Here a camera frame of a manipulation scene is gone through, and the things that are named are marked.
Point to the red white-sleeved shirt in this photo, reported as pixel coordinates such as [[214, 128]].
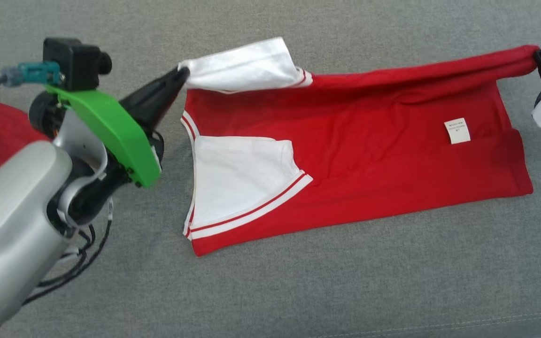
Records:
[[369, 150]]

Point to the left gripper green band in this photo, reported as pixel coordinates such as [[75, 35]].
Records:
[[111, 126]]

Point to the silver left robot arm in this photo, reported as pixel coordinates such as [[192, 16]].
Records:
[[12, 220]]

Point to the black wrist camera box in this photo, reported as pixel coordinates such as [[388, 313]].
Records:
[[75, 63]]

